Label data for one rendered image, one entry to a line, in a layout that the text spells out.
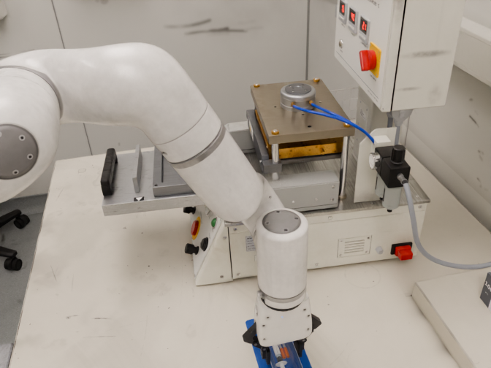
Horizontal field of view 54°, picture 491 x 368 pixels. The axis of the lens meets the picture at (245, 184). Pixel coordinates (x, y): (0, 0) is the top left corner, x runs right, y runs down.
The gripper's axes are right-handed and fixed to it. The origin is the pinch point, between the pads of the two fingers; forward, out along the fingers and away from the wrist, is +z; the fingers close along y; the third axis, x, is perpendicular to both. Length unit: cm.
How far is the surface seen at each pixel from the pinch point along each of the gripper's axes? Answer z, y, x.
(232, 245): -8.1, -4.4, 23.2
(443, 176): 3, 65, 48
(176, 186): -20.8, -14.4, 31.2
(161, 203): -17.5, -18.3, 30.6
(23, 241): 78, -91, 155
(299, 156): -25.2, 12.6, 28.2
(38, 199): 72, -85, 182
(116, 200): -18.7, -27.6, 32.9
